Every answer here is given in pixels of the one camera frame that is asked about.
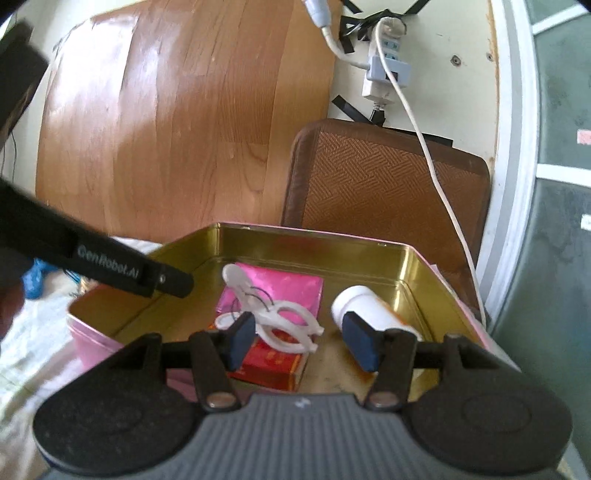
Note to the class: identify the wooden headboard panel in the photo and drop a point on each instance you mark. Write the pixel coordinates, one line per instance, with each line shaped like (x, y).
(184, 138)

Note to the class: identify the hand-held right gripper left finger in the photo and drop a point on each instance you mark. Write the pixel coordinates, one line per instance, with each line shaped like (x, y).
(240, 339)

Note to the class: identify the pink zip pouch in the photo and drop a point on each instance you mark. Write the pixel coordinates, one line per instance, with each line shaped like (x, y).
(291, 286)

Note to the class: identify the white window frame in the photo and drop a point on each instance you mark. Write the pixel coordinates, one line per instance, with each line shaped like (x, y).
(517, 138)

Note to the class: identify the white pill bottle orange label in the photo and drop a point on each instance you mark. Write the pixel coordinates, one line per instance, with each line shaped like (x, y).
(364, 300)

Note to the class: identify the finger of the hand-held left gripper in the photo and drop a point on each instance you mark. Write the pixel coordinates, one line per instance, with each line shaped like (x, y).
(115, 270)

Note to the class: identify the white plastic clip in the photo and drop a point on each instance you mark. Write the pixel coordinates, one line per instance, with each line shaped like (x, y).
(233, 276)

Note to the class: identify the black tape strip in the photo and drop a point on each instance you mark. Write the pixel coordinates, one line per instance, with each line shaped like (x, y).
(346, 108)

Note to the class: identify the pink tin box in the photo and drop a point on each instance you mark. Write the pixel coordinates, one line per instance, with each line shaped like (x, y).
(295, 249)

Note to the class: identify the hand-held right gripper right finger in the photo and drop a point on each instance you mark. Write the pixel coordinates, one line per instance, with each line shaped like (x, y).
(362, 341)

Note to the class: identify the white wall power strip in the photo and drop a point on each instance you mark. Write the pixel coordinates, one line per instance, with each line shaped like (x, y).
(390, 69)

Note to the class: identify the small red cardboard box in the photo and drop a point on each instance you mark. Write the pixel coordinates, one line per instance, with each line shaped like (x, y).
(272, 364)

